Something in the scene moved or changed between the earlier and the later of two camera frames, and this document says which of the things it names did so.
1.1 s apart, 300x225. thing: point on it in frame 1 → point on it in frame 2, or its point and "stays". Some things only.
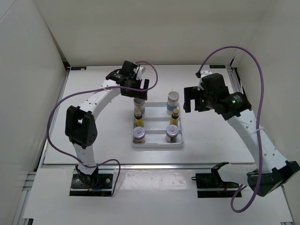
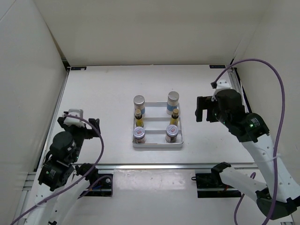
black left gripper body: [131, 93] → [79, 134]
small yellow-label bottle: [139, 122] stays
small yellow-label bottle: [174, 119] stays
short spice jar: [171, 133] stays
